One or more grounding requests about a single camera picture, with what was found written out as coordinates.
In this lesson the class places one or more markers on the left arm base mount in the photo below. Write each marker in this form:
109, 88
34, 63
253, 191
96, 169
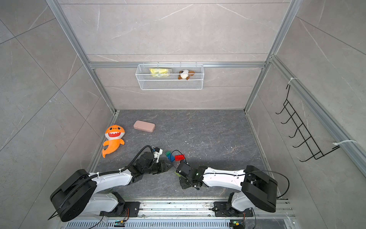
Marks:
122, 208

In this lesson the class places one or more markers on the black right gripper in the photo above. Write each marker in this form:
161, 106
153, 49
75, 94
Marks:
183, 185

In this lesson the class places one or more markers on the black wall hook rack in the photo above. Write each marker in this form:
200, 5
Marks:
302, 130

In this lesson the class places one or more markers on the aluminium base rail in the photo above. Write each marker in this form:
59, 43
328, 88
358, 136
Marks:
186, 213

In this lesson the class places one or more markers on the brown white plush toy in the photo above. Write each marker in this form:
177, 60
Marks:
185, 75

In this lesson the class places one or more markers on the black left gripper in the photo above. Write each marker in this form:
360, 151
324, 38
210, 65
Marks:
165, 165

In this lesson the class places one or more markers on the red lego brick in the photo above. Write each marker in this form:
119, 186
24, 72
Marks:
179, 157

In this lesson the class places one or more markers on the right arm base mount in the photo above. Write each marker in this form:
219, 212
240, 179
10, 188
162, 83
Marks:
231, 209

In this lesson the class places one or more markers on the blue lego brick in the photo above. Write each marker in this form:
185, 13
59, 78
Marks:
171, 157

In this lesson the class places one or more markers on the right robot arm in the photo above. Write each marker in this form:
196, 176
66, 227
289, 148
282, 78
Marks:
254, 188

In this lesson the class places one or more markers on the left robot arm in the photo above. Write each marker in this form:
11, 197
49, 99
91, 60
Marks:
84, 192

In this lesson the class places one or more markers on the yellow packet in basket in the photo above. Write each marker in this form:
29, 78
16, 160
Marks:
160, 72

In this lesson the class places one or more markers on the white wire basket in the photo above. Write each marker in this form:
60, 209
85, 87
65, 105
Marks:
147, 82

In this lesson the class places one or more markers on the orange shark plush toy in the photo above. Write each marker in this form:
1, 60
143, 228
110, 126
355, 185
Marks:
114, 135

